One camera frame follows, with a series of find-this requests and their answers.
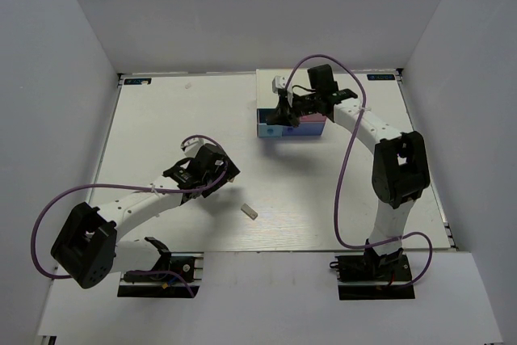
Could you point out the pink drawer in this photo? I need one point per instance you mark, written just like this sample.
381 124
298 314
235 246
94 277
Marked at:
313 118

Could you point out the left blue label sticker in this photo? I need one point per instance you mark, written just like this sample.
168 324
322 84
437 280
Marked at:
137 81

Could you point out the white drawer cabinet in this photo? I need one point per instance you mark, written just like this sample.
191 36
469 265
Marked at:
265 96

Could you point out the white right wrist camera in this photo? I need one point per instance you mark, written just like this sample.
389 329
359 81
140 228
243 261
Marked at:
279 83

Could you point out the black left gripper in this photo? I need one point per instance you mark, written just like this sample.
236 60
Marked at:
231 173

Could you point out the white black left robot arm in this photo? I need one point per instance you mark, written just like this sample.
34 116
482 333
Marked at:
90 246

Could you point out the grey white eraser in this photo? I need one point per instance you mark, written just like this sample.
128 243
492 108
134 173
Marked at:
249 211

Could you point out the blue label sticker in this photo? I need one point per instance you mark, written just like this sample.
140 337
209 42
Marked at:
137 81
381 77

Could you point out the lavender blue drawer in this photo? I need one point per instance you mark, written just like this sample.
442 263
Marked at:
306 129

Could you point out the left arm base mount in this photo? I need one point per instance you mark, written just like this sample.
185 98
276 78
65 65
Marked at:
173 276

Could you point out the light blue drawer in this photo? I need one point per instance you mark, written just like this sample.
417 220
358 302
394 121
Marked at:
265 130

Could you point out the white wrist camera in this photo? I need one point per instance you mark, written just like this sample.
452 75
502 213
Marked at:
190 146
279 83

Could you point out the right blue label sticker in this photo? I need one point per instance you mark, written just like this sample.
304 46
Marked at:
381 77

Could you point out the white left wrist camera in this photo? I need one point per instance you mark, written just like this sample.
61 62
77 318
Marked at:
190 146

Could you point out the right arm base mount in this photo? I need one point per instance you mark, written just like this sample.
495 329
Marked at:
360 277

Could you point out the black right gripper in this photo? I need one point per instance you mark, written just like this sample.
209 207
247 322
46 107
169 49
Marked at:
283 115

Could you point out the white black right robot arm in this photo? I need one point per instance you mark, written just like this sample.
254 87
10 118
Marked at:
399 171

